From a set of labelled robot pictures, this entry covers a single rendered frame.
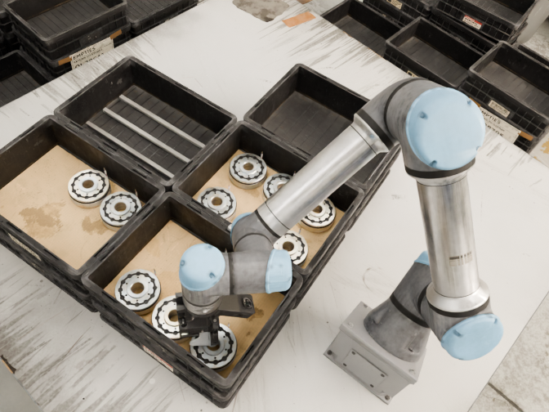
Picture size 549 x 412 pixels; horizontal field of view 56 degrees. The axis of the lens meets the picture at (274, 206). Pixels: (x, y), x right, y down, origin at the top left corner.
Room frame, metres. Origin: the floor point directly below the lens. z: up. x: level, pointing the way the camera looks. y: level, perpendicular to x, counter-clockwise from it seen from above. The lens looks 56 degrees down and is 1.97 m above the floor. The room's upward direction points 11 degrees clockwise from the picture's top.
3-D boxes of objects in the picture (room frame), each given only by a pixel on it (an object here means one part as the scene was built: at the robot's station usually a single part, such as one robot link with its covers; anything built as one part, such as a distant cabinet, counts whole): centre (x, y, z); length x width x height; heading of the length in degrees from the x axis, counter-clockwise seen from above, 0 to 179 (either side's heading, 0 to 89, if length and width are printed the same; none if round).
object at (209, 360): (0.35, 0.07, 0.86); 0.10 x 0.10 x 0.01
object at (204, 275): (0.38, 0.10, 1.15); 0.09 x 0.08 x 0.11; 106
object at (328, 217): (0.76, -0.11, 0.86); 0.10 x 0.10 x 0.01
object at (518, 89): (1.79, -0.94, 0.37); 0.40 x 0.30 x 0.45; 56
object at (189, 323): (0.38, 0.11, 0.99); 0.09 x 0.08 x 0.12; 109
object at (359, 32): (2.25, -0.27, 0.26); 0.40 x 0.30 x 0.23; 56
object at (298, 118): (1.02, -0.11, 0.87); 0.40 x 0.30 x 0.11; 65
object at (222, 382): (0.47, 0.14, 0.92); 0.40 x 0.30 x 0.02; 65
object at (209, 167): (0.74, 0.02, 0.87); 0.40 x 0.30 x 0.11; 65
